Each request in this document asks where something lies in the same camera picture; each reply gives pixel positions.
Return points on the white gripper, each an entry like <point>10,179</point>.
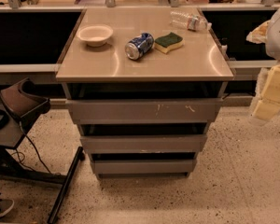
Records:
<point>278,41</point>

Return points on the grey top drawer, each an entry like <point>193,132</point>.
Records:
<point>135,111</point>

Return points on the grey drawer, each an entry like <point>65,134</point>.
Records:
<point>144,144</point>
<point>142,167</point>
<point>135,111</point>

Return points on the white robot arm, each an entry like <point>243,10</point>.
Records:
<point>272,46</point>

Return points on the grey middle drawer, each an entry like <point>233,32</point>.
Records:
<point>144,144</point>

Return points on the grey drawer cabinet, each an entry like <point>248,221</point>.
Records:
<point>197,70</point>

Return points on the grey bottom drawer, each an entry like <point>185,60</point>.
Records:
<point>142,167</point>

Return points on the clear plastic bottle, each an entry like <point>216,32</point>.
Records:
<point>190,22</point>

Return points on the green yellow sponge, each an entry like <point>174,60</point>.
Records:
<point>168,42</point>

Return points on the blue soda can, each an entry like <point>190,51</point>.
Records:
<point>139,46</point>

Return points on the white bowl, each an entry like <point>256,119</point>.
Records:
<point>95,35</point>

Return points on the grey sneaker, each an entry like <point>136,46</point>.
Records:
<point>6,205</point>

